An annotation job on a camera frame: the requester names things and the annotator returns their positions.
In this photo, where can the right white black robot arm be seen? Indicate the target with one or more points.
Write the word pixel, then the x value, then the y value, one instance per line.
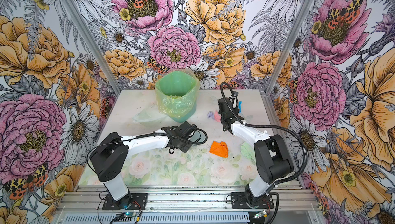
pixel 273 160

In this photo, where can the pink paper scrap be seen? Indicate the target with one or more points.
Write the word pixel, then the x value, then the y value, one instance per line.
pixel 217 116

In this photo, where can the aluminium front rail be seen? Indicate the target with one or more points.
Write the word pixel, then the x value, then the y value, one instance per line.
pixel 169 199

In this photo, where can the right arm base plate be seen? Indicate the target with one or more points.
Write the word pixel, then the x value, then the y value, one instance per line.
pixel 247 200

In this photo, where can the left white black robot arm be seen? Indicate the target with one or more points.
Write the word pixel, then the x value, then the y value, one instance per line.
pixel 107 160

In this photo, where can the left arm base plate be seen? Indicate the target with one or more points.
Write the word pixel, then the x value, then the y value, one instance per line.
pixel 132 201

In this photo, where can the aluminium corner post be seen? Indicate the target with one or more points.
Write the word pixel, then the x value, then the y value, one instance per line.
pixel 80 24
pixel 292 35

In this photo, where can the dark blue paper scrap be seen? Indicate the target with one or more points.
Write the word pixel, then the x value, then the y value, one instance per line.
pixel 239 106

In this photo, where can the green trash bin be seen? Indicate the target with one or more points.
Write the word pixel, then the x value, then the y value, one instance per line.
pixel 182 100

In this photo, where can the large orange crumpled paper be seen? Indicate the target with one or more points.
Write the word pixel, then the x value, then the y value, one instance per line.
pixel 219 149

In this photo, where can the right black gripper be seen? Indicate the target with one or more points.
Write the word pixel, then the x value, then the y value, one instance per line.
pixel 236 111

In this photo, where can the grey-blue dustpan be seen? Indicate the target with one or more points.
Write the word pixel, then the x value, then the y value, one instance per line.
pixel 199 137

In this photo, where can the right aluminium corner post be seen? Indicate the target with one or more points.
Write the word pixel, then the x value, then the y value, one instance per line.
pixel 292 35

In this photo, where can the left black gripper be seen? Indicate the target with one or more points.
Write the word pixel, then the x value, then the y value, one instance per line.
pixel 185 148

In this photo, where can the left aluminium corner post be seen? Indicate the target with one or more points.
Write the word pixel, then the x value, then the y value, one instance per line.
pixel 80 24

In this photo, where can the purple crumpled paper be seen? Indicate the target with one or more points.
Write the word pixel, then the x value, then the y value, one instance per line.
pixel 210 115

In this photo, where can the yellow plastic bin liner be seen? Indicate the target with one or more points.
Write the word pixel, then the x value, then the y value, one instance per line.
pixel 177 100

